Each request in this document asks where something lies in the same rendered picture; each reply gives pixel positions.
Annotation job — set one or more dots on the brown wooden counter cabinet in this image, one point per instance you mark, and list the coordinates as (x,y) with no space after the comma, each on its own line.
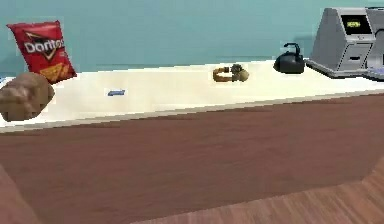
(186,156)

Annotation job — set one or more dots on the small blue flat card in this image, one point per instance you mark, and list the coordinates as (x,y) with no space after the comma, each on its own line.
(116,92)

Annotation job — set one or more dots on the black kettle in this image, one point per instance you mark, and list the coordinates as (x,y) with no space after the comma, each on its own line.
(289,62)

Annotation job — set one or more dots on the red snack chip bag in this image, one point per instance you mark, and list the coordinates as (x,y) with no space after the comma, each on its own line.
(41,50)

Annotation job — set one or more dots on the grey coffee machine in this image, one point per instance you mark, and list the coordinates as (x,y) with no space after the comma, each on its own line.
(346,46)

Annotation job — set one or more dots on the brown round bread loaf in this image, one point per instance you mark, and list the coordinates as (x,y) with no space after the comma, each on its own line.
(25,96)

